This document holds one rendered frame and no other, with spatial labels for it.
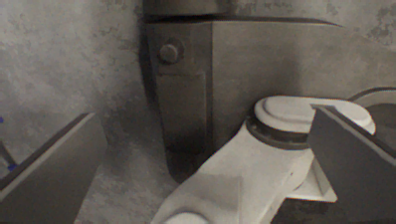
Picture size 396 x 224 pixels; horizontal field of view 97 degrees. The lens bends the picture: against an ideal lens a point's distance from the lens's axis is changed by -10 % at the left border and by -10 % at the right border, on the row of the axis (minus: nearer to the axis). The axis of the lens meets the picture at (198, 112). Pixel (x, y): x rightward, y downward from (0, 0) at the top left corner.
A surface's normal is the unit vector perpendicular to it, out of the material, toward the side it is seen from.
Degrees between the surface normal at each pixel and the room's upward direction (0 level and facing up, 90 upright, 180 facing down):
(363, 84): 0
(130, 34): 0
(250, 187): 90
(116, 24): 0
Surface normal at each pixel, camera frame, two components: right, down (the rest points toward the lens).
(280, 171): -0.04, -0.86
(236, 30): -0.20, 0.51
